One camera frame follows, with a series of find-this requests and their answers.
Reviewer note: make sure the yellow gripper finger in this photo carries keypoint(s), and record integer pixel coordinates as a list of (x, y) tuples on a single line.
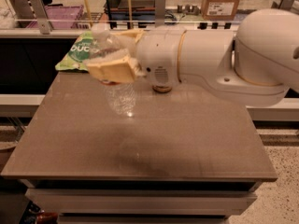
[(122, 70), (129, 36)]

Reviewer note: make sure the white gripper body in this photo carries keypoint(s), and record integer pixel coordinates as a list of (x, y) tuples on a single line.
[(158, 57)]

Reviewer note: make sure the clear plastic water bottle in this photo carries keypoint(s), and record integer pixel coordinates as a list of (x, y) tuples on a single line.
[(106, 47)]

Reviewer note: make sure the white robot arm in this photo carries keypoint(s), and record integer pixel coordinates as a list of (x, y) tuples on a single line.
[(254, 65)]

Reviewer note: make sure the green rice chip bag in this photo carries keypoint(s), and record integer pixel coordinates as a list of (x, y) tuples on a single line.
[(79, 52)]

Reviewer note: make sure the orange LaCroix soda can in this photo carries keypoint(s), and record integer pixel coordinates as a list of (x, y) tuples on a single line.
[(162, 89)]

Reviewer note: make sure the cardboard box with label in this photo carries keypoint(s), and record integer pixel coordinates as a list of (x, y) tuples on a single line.
[(219, 9)]

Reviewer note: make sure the purple plastic crate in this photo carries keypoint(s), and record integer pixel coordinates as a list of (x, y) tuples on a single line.
[(62, 17)]

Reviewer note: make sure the glass railing with metal posts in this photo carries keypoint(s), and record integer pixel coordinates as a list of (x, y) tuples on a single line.
[(28, 19)]

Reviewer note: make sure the yellow broom handle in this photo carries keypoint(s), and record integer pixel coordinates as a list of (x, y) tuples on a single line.
[(86, 2)]

